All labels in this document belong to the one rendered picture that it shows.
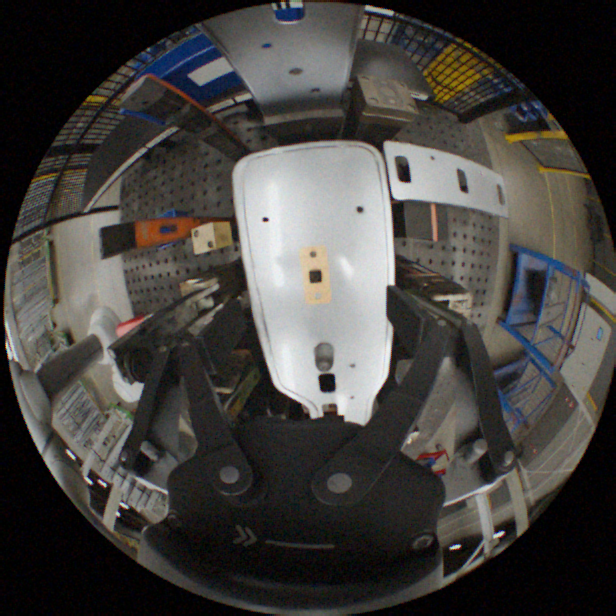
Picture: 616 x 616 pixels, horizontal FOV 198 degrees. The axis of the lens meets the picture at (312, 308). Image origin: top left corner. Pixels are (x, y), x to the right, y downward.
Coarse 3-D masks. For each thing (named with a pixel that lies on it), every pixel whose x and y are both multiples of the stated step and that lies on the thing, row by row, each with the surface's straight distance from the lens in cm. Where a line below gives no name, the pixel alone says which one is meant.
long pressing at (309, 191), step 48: (336, 144) 32; (240, 192) 31; (288, 192) 29; (336, 192) 29; (384, 192) 31; (240, 240) 30; (288, 240) 29; (336, 240) 29; (384, 240) 30; (288, 288) 30; (336, 288) 30; (384, 288) 31; (288, 336) 33; (336, 336) 33; (384, 336) 35; (288, 384) 40; (336, 384) 39
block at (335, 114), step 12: (264, 120) 35; (276, 120) 34; (288, 120) 34; (300, 120) 34; (312, 120) 35; (324, 120) 35; (336, 120) 35; (276, 132) 37; (288, 132) 38; (300, 132) 38; (312, 132) 39; (324, 132) 40; (336, 132) 41; (288, 144) 44
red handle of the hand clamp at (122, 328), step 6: (210, 294) 28; (198, 300) 27; (204, 300) 27; (210, 300) 27; (198, 306) 27; (204, 306) 27; (210, 306) 27; (156, 312) 28; (132, 318) 30; (138, 318) 29; (144, 318) 29; (120, 324) 31; (126, 324) 30; (132, 324) 29; (120, 330) 30; (126, 330) 30; (120, 336) 31
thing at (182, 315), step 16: (208, 288) 26; (176, 304) 23; (192, 304) 26; (144, 320) 22; (160, 320) 21; (176, 320) 24; (192, 320) 25; (128, 336) 20; (144, 336) 21; (160, 336) 22; (112, 352) 19; (128, 352) 19; (144, 352) 17; (128, 368) 17; (144, 368) 17
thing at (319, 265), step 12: (300, 252) 29; (324, 252) 28; (300, 264) 29; (312, 264) 29; (324, 264) 29; (312, 276) 29; (324, 276) 29; (312, 288) 29; (324, 288) 29; (312, 300) 30; (324, 300) 30
